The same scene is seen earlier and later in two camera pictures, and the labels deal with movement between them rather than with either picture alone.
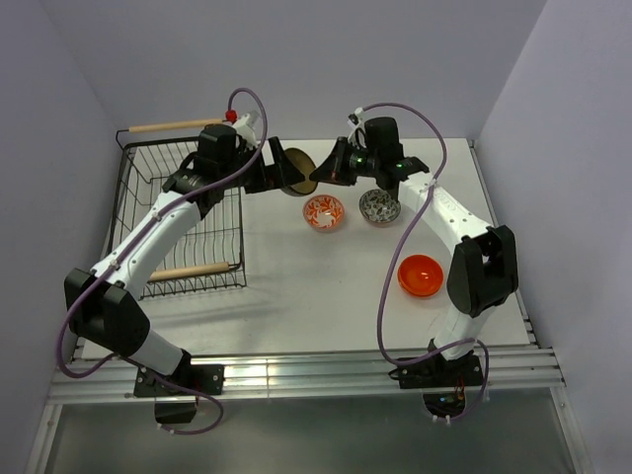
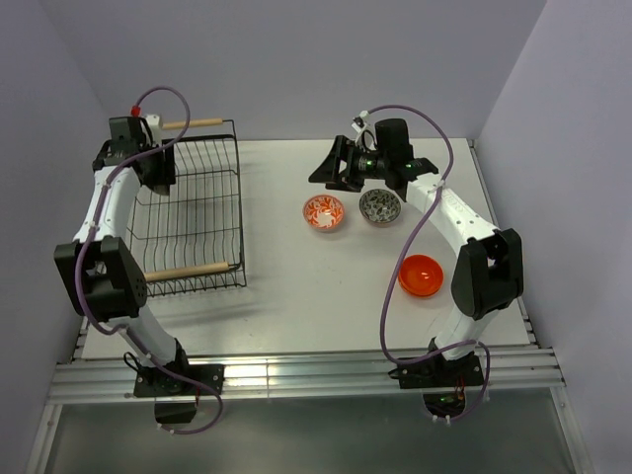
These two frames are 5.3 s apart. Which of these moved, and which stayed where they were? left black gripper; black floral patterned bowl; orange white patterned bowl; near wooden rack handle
Moved: left black gripper
Stayed: black floral patterned bowl; near wooden rack handle; orange white patterned bowl
